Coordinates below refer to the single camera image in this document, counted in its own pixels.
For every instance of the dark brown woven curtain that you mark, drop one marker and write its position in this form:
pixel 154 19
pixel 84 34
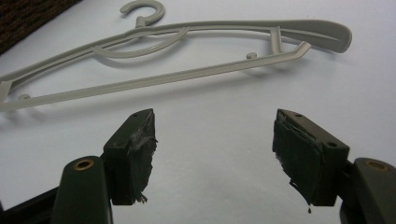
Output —
pixel 21 18

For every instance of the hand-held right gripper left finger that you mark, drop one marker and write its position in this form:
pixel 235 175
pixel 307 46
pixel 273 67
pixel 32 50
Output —
pixel 129 158

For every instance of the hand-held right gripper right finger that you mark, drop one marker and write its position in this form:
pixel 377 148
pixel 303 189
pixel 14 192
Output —
pixel 306 161

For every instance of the beige plastic clothes hanger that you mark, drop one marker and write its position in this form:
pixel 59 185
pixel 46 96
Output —
pixel 174 77

